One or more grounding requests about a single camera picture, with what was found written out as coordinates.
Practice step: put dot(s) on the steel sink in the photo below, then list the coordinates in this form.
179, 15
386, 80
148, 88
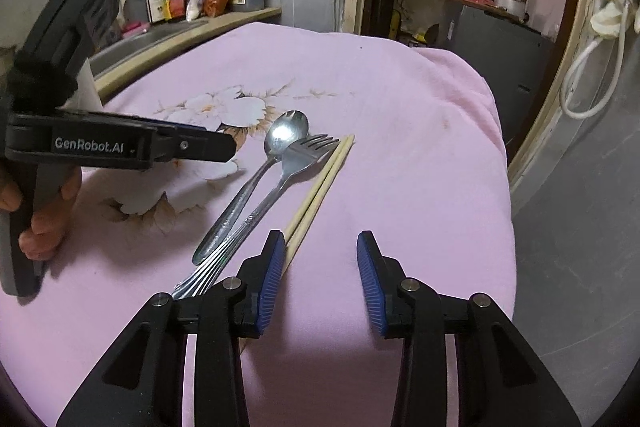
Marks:
128, 47

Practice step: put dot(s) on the wooden chopstick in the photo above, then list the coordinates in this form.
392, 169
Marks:
305, 213
290, 255

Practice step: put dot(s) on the person's left hand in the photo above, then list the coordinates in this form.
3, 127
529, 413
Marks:
50, 223

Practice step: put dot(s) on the white rubber gloves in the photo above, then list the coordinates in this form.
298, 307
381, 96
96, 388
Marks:
615, 14

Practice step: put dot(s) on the dark grey cabinet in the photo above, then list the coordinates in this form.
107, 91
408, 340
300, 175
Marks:
511, 57

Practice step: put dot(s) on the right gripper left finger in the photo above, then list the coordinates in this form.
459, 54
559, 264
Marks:
138, 381

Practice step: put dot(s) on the steel fork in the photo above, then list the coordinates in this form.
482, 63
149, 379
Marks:
296, 159

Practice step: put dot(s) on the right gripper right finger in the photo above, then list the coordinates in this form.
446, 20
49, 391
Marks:
459, 356

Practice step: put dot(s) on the white plastic utensil basket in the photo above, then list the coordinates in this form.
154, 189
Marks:
86, 97

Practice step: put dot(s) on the steel spoon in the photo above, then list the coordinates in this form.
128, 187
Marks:
288, 128

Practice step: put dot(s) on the pink floral cloth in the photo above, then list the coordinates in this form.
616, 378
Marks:
337, 134

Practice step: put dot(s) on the wooden door frame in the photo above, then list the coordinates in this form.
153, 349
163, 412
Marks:
569, 93

